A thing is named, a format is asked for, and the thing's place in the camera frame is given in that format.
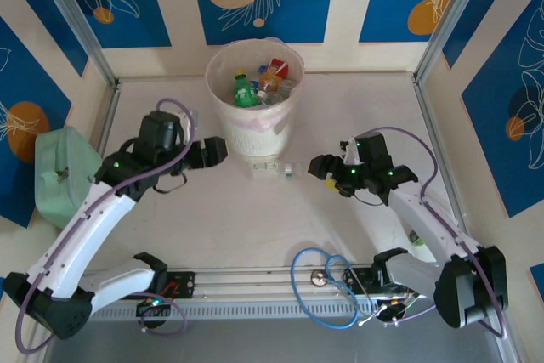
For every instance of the pink plastic bin liner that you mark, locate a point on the pink plastic bin liner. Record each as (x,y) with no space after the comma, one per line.
(263,120)

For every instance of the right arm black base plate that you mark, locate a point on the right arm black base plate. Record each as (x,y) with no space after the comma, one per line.
(361,282)

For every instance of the clear bottle green neck band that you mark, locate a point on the clear bottle green neck band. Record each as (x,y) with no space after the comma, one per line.
(287,87)

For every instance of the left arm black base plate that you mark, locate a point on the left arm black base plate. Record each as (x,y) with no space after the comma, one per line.
(183,284)

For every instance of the aluminium frame side bar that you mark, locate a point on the aluminium frame side bar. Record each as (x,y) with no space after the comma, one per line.
(430,125)
(106,116)

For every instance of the mint green case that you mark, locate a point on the mint green case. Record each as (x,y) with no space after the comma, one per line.
(59,154)

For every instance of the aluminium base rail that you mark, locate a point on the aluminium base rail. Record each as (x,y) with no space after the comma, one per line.
(255,282)

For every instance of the aluminium frame post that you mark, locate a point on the aluminium frame post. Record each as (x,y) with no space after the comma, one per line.
(76,18)
(455,18)

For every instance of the white waste bin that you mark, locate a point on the white waste bin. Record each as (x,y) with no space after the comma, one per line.
(255,137)

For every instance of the blue stethoscope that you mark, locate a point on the blue stethoscope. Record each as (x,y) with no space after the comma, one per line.
(317,279)

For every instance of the small green Sprite bottle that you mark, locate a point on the small green Sprite bottle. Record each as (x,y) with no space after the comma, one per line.
(245,93)

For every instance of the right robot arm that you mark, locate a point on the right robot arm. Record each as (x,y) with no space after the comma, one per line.
(425,222)

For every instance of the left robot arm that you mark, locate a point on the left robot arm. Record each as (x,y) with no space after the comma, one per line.
(72,235)

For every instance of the red label plastic bottle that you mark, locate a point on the red label plastic bottle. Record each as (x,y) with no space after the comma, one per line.
(278,66)

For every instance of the green can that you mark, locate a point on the green can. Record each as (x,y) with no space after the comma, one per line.
(415,239)

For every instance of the clear bottle white green label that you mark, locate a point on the clear bottle white green label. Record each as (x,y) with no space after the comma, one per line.
(264,166)

